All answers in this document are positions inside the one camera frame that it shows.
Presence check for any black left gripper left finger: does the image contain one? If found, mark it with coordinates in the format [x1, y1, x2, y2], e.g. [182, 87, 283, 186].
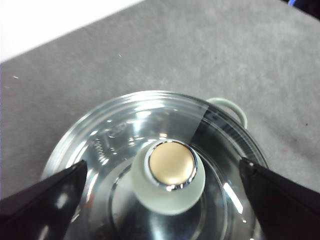
[0, 159, 89, 240]

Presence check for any pale green electric pot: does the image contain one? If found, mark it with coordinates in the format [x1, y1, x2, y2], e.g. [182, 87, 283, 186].
[206, 97, 249, 129]

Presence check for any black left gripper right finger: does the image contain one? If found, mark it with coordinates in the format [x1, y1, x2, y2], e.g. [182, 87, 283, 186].
[238, 156, 320, 240]

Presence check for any glass lid with knob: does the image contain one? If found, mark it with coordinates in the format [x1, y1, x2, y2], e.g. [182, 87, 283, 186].
[40, 89, 270, 240]

